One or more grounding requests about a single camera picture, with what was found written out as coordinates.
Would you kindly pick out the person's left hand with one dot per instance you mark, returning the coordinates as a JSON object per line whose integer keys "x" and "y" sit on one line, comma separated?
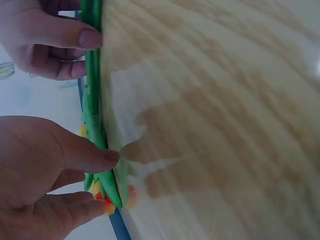
{"x": 30, "y": 162}

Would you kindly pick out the person's right hand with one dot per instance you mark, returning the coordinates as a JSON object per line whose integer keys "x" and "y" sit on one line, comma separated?
{"x": 37, "y": 30}

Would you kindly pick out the person's right fingers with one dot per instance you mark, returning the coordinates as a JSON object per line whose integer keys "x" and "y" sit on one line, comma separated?
{"x": 67, "y": 68}

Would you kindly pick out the person's left thumb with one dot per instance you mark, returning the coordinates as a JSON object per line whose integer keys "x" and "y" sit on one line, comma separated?
{"x": 92, "y": 156}

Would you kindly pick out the person's right thumb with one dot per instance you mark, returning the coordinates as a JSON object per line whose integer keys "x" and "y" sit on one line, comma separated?
{"x": 75, "y": 35}

